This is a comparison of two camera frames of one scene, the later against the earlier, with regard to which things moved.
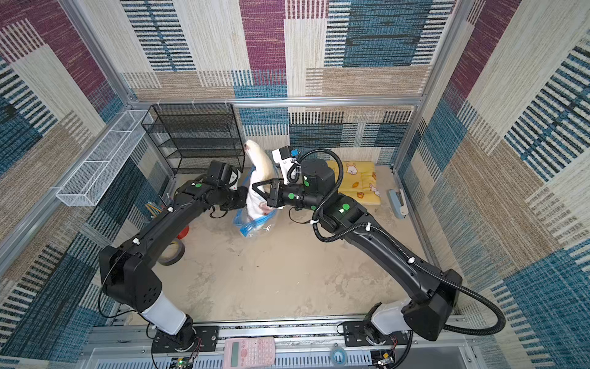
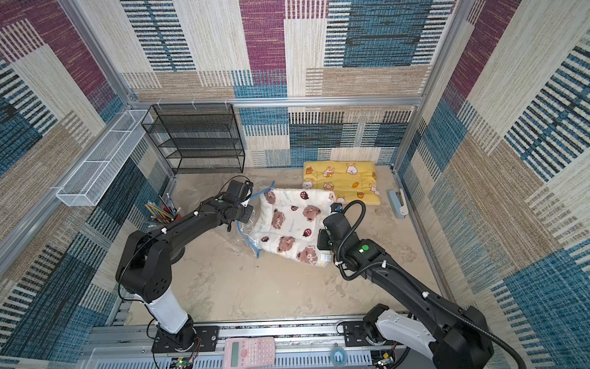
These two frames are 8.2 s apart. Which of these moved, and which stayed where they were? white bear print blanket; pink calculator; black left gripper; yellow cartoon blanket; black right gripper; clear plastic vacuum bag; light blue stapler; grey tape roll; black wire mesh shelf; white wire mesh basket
Moved: black left gripper; white bear print blanket; black right gripper; clear plastic vacuum bag
Stayed: black wire mesh shelf; grey tape roll; light blue stapler; yellow cartoon blanket; pink calculator; white wire mesh basket
